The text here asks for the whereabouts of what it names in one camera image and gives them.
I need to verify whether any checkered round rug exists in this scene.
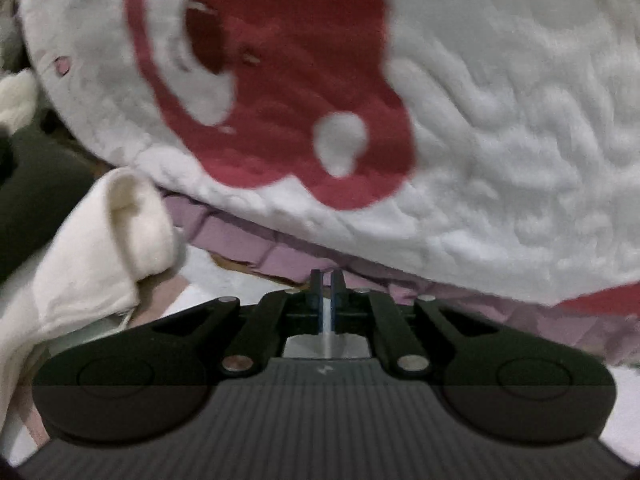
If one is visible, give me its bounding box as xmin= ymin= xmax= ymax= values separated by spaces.
xmin=0 ymin=242 xmax=640 ymax=466

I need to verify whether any stack of folded clothes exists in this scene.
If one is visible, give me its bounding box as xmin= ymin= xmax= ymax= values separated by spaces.
xmin=0 ymin=0 xmax=188 ymax=426

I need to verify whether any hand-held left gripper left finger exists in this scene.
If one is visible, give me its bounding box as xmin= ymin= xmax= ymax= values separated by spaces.
xmin=150 ymin=269 xmax=323 ymax=378

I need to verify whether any white quilt with red bears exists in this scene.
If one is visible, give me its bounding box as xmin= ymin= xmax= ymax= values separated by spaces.
xmin=15 ymin=0 xmax=640 ymax=367

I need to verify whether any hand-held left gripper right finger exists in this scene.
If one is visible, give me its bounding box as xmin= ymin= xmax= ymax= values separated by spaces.
xmin=331 ymin=269 xmax=501 ymax=378

